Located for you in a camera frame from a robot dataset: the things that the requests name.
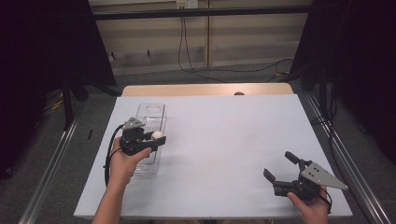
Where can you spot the person's right hand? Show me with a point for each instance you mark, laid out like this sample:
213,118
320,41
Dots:
309,210

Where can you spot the white table board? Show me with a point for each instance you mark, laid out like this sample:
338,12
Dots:
243,130

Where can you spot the person's left hand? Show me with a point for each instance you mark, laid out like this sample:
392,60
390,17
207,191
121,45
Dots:
124,168

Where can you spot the black horizontal bar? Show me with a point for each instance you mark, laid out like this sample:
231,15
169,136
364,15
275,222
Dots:
199,12

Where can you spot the black curtain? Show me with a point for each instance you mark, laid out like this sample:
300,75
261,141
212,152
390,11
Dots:
37,62
361,62

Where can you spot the black stand leg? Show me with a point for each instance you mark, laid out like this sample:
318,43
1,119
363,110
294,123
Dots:
67,105
323,93

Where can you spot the wooden table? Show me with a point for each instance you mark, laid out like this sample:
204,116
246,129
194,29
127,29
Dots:
186,89

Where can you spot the white egg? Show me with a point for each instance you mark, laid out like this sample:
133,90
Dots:
157,134

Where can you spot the small black floor piece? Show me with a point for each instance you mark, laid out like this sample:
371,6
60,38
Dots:
90,134

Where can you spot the dark table grommet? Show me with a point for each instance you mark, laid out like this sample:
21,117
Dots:
239,93

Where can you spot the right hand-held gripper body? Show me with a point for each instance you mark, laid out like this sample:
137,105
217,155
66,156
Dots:
306,185

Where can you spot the clear plastic container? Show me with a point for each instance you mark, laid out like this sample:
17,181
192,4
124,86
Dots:
154,109

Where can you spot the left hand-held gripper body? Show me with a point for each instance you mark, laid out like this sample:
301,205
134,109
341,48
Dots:
134,143

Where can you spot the metal floor rail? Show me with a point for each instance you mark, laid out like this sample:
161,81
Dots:
348,174
49,174

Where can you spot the white wall socket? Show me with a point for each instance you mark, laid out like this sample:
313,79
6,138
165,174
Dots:
186,3

